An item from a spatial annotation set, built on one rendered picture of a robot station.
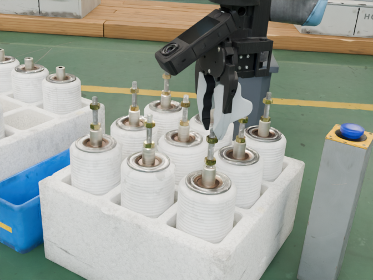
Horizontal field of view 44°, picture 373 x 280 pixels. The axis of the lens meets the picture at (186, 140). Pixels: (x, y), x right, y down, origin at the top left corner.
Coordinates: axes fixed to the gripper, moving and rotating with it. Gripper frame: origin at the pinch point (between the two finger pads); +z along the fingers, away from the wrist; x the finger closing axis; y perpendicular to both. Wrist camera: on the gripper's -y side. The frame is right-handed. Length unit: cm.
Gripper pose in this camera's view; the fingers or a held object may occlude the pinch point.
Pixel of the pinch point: (209, 127)
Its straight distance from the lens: 71.6
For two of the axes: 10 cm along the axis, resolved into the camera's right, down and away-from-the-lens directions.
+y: 8.9, -1.5, 4.4
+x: -4.6, -4.1, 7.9
